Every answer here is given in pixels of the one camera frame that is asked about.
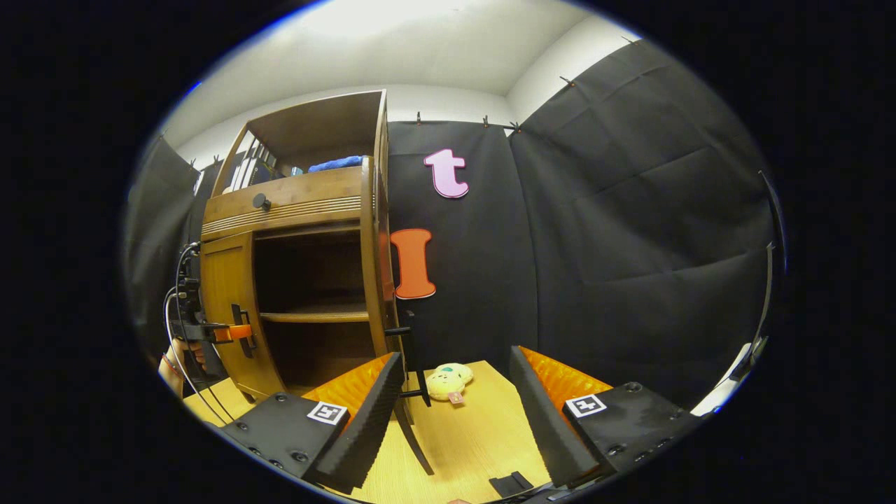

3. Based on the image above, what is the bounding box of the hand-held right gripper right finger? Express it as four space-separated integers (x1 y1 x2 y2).
509 346 708 489

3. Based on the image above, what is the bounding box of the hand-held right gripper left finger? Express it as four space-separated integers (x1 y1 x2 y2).
203 352 406 495

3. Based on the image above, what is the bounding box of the wooden cabinet door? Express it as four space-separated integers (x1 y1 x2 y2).
201 231 288 401
359 155 435 477

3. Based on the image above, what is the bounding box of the black door handle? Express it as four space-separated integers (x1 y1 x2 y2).
384 311 431 407
231 303 256 359

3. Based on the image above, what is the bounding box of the wooden double-door shoe cabinet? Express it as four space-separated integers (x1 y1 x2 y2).
199 90 435 477

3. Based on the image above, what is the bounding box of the wooden inner cabinet shelf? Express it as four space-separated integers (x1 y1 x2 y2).
259 304 370 323

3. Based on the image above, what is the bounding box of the wooden cabinet drawer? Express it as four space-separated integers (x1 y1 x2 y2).
201 166 372 242

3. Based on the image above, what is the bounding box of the small black flat object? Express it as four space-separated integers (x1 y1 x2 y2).
489 471 534 498

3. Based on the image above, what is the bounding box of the cream plush toy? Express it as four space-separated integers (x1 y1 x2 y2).
426 363 474 405

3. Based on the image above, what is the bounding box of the row of upright books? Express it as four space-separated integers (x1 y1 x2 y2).
223 140 281 193

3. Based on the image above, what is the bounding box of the black backdrop cloth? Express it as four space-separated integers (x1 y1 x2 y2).
122 38 781 414

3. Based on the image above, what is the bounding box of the blue folded towel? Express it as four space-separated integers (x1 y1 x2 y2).
308 155 365 174

